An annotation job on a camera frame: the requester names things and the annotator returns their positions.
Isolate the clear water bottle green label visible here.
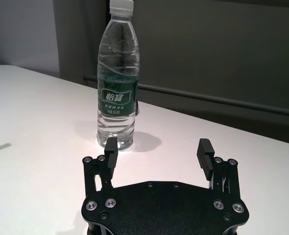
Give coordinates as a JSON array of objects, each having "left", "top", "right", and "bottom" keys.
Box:
[{"left": 96, "top": 0, "right": 139, "bottom": 152}]

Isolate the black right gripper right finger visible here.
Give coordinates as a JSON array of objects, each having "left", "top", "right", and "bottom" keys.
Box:
[{"left": 197, "top": 138, "right": 239, "bottom": 196}]

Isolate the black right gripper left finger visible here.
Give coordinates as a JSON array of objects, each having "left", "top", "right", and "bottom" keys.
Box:
[{"left": 82, "top": 137, "right": 119, "bottom": 197}]

